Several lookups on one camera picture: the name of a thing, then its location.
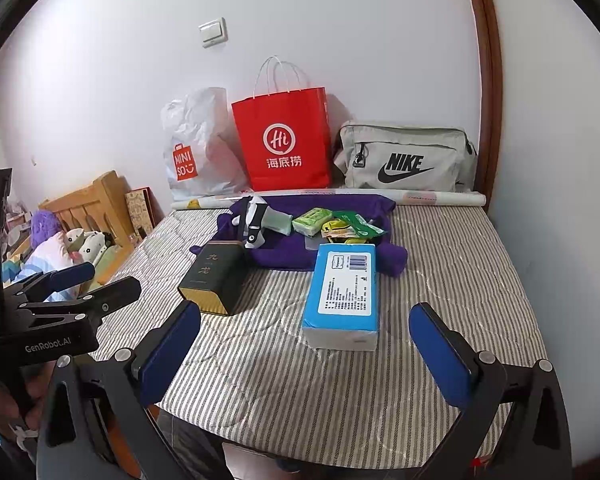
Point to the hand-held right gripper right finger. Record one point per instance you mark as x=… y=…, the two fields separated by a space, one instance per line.
x=442 y=355

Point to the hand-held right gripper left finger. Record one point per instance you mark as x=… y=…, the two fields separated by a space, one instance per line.
x=167 y=355

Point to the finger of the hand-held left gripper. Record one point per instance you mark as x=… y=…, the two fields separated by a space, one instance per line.
x=70 y=275
x=110 y=292

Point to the green toothbrush packet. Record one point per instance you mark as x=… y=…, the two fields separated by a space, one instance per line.
x=365 y=225

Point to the white glove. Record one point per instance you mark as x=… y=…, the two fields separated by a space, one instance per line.
x=252 y=215

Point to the pale rectangular sponge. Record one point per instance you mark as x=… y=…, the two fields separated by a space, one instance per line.
x=277 y=223

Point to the green tissue pack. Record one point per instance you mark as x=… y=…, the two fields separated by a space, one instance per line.
x=310 y=221

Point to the person's left hand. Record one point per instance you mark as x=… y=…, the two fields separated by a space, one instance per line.
x=0 y=410

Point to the spotted plush toy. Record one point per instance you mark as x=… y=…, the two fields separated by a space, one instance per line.
x=87 y=247

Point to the purple fluffy plush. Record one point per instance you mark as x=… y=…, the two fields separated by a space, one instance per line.
x=45 y=230

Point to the wooden headboard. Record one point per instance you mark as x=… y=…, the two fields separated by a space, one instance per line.
x=90 y=200

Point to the brown patterned book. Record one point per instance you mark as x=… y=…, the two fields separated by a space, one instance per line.
x=141 y=210

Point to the dark tea tin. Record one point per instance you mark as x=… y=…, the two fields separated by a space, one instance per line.
x=212 y=275

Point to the person's dark trousers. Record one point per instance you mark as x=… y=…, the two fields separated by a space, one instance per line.
x=190 y=450

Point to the blue tissue box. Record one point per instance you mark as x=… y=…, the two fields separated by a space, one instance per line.
x=342 y=295

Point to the purple cloth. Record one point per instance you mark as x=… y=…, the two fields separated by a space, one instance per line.
x=280 y=255

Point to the rolled printed paper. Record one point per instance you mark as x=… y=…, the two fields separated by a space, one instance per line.
x=430 y=197

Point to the white plastic shopping bag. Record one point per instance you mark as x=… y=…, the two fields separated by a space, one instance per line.
x=205 y=155

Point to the grey waist bag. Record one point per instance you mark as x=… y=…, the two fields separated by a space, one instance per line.
x=405 y=160

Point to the red paper shopping bag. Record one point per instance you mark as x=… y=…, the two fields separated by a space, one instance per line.
x=285 y=145

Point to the brown wooden door frame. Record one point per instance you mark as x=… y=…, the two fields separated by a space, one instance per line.
x=487 y=85

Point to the white light switch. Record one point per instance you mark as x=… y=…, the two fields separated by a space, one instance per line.
x=213 y=32

